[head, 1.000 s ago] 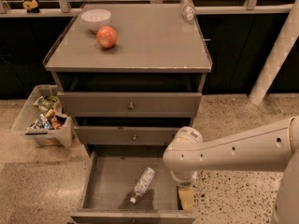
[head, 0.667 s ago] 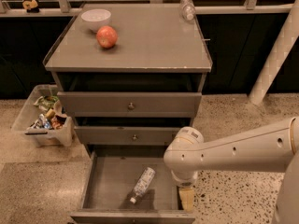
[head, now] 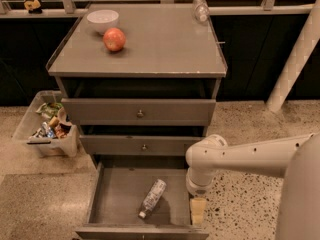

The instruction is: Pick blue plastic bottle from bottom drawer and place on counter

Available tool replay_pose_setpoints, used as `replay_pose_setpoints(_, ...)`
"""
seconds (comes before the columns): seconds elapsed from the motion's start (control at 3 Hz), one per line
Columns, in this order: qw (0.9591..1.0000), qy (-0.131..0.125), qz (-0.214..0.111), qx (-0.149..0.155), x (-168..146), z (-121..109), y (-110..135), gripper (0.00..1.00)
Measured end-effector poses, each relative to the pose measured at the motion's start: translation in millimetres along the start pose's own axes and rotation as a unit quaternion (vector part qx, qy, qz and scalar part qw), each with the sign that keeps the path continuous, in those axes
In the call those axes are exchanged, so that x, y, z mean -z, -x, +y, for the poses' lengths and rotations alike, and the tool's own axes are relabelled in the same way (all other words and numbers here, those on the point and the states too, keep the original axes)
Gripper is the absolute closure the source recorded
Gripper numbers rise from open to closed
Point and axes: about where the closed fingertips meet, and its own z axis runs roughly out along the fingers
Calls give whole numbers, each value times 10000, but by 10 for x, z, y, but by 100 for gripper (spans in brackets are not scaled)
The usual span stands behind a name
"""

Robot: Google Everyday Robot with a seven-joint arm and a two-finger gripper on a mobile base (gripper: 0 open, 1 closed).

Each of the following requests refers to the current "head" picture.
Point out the grey top drawer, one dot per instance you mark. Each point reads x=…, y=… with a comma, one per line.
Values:
x=139, y=112

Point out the clear plastic bottle blue label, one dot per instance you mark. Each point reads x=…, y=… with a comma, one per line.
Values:
x=152, y=198

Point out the white diagonal pole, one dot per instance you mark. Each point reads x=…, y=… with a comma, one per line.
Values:
x=300, y=53

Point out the grey middle drawer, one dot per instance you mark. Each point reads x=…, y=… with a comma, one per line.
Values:
x=137, y=145

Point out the grey drawer cabinet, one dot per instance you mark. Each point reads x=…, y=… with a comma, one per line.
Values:
x=167, y=55

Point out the green snack bag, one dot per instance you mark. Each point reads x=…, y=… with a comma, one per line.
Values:
x=49, y=110

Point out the clear plastic bin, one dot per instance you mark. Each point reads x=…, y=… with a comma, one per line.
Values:
x=31, y=121

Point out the yellow black object on ledge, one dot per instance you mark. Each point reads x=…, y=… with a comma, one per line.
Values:
x=33, y=6

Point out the clear plastic bottle on counter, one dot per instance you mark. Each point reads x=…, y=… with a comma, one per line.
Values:
x=201, y=10

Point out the grey open bottom drawer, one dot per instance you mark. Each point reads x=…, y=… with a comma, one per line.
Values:
x=122, y=184

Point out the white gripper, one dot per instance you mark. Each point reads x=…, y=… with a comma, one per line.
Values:
x=199, y=187

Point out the brown snack packet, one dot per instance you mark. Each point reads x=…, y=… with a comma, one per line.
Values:
x=61, y=130

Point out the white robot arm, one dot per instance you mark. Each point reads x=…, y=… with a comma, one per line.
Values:
x=296, y=160

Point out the blue silver snack packet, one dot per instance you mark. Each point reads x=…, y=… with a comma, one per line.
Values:
x=44, y=131

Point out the red apple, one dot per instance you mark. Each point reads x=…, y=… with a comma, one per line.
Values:
x=114, y=39

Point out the white bowl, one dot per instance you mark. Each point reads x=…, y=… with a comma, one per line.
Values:
x=102, y=20

